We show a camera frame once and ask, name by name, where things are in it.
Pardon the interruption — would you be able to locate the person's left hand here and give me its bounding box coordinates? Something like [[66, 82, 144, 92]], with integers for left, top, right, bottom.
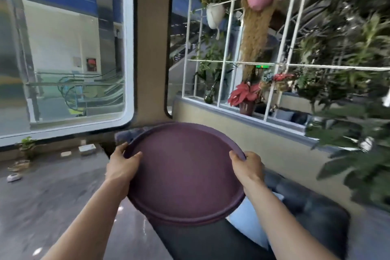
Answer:
[[105, 142, 143, 191]]

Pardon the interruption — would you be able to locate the person's right forearm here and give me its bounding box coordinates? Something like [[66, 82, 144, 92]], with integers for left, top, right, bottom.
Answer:
[[242, 177, 331, 260]]

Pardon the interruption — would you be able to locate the person's right hand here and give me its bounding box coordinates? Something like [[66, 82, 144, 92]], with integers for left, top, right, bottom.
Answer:
[[229, 150, 265, 190]]

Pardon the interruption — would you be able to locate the small green potted plant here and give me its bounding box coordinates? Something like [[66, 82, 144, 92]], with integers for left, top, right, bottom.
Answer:
[[15, 136, 39, 160]]

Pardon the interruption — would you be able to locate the white wire grid partition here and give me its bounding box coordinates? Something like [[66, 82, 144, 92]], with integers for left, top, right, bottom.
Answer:
[[182, 0, 390, 123]]

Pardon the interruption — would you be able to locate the red poinsettia potted plant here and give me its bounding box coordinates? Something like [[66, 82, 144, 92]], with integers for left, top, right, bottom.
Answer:
[[227, 82, 263, 116]]

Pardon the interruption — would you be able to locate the person's left forearm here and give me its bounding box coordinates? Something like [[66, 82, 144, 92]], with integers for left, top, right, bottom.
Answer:
[[41, 177, 130, 260]]

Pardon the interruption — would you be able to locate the light blue cushion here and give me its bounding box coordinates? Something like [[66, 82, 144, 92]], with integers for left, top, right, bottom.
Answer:
[[226, 191, 284, 250]]

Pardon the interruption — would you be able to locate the large rounded window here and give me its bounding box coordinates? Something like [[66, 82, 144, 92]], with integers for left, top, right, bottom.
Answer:
[[0, 0, 135, 148]]

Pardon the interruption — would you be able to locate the round woven basket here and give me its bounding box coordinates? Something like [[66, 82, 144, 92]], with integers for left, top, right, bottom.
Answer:
[[8, 159, 31, 172]]

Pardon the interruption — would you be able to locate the white hanging planter pot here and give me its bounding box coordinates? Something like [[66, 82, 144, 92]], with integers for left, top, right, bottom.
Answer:
[[206, 3, 226, 30]]

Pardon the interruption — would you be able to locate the large green leafy plant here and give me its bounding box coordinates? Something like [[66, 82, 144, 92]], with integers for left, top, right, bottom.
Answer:
[[292, 0, 390, 213]]

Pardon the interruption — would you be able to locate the white rectangular box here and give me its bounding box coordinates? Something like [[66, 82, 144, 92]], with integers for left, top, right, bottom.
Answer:
[[78, 144, 97, 156]]

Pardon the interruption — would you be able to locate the round purple serving tray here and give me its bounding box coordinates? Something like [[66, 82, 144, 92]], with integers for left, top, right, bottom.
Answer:
[[122, 121, 248, 227]]

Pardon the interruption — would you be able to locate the narrow rounded window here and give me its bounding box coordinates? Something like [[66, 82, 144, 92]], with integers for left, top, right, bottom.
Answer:
[[165, 0, 214, 118]]

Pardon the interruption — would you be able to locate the dark blue sofa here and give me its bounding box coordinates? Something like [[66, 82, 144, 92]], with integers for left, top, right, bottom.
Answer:
[[151, 169, 351, 260]]

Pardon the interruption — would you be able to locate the green plant in glass vase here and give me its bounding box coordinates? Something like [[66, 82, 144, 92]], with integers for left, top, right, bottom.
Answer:
[[193, 34, 233, 105]]

